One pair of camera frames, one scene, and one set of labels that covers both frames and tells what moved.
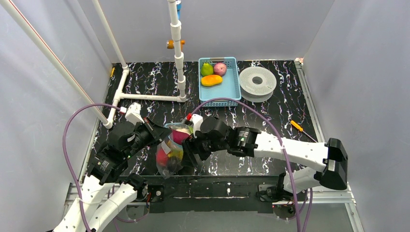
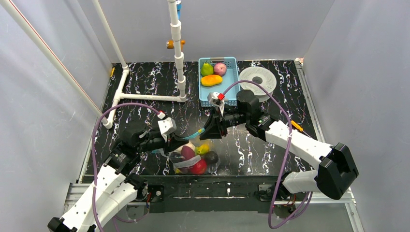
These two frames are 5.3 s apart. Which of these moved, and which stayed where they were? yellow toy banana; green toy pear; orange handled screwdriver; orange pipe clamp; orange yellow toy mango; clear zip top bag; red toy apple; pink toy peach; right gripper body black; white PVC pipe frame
Moved: red toy apple; clear zip top bag; yellow toy banana; right gripper body black
Stayed: green toy pear; orange handled screwdriver; white PVC pipe frame; orange pipe clamp; pink toy peach; orange yellow toy mango
